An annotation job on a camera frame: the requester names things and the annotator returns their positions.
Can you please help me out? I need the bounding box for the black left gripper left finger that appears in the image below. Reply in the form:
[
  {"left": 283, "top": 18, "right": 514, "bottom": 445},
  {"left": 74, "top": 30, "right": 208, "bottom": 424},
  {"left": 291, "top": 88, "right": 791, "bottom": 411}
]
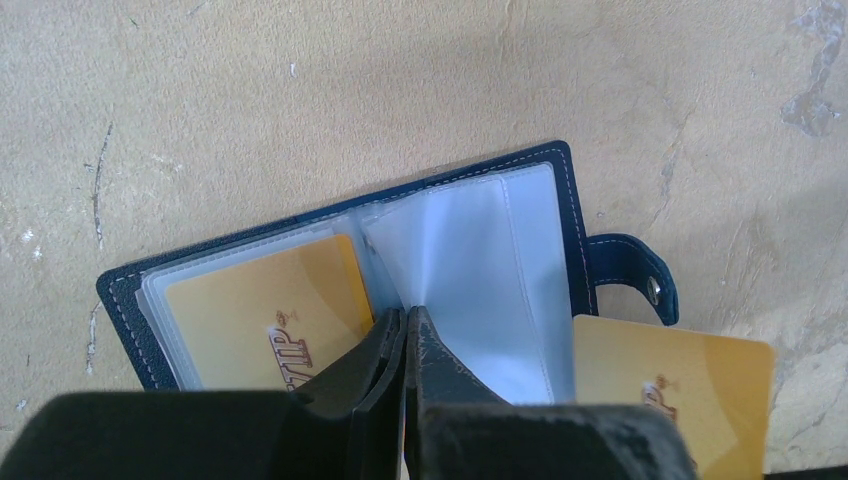
[{"left": 1, "top": 309, "right": 407, "bottom": 479}]

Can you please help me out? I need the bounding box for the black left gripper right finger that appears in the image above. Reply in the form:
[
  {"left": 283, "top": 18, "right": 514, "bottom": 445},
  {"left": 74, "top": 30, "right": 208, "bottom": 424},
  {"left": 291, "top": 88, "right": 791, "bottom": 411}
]
[{"left": 405, "top": 307, "right": 696, "bottom": 479}]

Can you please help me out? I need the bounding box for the blue leather card holder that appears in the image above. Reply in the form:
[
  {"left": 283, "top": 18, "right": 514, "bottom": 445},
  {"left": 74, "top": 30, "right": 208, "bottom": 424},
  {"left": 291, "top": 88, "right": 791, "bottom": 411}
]
[{"left": 96, "top": 140, "right": 679, "bottom": 405}]

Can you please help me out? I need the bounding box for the gold VIP card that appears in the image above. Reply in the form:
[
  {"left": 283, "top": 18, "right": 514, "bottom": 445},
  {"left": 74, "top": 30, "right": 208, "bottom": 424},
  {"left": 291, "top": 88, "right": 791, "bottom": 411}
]
[
  {"left": 573, "top": 315, "right": 776, "bottom": 479},
  {"left": 158, "top": 233, "right": 374, "bottom": 391}
]

